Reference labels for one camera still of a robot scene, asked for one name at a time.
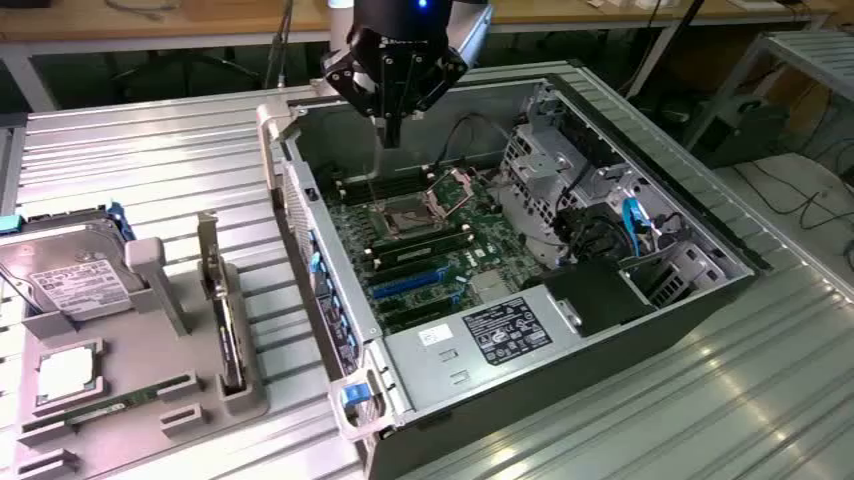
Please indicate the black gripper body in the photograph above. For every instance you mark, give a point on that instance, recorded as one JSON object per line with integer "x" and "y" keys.
{"x": 401, "y": 30}

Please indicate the graphics card with metal bracket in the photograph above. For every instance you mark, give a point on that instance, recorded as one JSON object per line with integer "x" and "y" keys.
{"x": 227, "y": 340}

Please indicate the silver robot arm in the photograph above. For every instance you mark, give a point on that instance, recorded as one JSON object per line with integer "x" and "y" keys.
{"x": 470, "y": 30}

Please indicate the thin grey pole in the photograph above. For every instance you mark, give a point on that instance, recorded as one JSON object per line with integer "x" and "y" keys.
{"x": 281, "y": 45}

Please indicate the open black PC case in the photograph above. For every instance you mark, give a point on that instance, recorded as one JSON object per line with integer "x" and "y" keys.
{"x": 347, "y": 130}

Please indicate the black office chair base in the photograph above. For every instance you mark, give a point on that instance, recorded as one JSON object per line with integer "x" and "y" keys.
{"x": 194, "y": 65}

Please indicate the empty black RAM slot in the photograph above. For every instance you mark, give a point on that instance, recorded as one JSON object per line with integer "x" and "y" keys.
{"x": 421, "y": 244}
{"x": 390, "y": 191}
{"x": 417, "y": 236}
{"x": 387, "y": 181}

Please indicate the thin metal locking lever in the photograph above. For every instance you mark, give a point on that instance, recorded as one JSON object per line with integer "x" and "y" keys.
{"x": 375, "y": 190}

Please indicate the tall grey metal disk bay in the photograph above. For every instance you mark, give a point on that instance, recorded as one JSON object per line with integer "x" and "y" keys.
{"x": 541, "y": 165}

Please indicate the metal socket cover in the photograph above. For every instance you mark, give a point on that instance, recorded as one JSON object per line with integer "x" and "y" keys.
{"x": 454, "y": 187}

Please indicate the CPU socket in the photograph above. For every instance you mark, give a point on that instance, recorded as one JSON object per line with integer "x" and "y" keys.
{"x": 407, "y": 217}

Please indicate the green motherboard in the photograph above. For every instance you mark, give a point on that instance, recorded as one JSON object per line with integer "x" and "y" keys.
{"x": 481, "y": 240}

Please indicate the blue card retention clip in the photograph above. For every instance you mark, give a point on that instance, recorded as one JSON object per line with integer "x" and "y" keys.
{"x": 345, "y": 326}
{"x": 351, "y": 345}
{"x": 335, "y": 302}
{"x": 313, "y": 257}

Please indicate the RAM stick with white label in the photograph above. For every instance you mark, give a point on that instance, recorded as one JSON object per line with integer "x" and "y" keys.
{"x": 421, "y": 254}

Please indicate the thick black pole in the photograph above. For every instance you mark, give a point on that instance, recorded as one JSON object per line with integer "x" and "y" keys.
{"x": 694, "y": 10}

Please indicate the long black expansion slot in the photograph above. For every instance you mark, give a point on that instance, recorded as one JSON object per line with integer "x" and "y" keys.
{"x": 401, "y": 270}
{"x": 421, "y": 306}
{"x": 427, "y": 318}

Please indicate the blue expansion slot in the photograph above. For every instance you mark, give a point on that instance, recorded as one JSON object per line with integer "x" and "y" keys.
{"x": 410, "y": 284}

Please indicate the silver chipset heatsink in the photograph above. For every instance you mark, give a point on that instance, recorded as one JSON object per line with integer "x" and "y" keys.
{"x": 494, "y": 284}

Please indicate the black floor machine box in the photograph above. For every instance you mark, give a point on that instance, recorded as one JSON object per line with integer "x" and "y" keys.
{"x": 748, "y": 135}

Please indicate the black plastic cover box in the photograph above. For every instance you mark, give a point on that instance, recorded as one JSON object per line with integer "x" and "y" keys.
{"x": 594, "y": 300}

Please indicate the low grey metal disk bay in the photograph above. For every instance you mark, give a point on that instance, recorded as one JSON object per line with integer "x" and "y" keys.
{"x": 688, "y": 270}

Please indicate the metal slat side table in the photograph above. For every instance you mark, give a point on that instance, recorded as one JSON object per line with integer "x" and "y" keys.
{"x": 814, "y": 55}

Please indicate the silver hard disk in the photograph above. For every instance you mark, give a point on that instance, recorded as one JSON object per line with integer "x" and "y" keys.
{"x": 67, "y": 280}

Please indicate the grey power supply unit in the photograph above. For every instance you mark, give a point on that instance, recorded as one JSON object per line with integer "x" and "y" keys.
{"x": 434, "y": 380}

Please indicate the grey parts rack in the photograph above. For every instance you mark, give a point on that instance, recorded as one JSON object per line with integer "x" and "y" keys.
{"x": 134, "y": 350}

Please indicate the blue case release latch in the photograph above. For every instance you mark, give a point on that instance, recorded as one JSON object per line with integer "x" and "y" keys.
{"x": 355, "y": 392}

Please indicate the silver CPU chip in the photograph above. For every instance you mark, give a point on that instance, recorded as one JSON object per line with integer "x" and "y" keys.
{"x": 67, "y": 372}

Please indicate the green RAM stick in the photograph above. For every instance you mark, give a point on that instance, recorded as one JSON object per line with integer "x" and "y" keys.
{"x": 121, "y": 400}

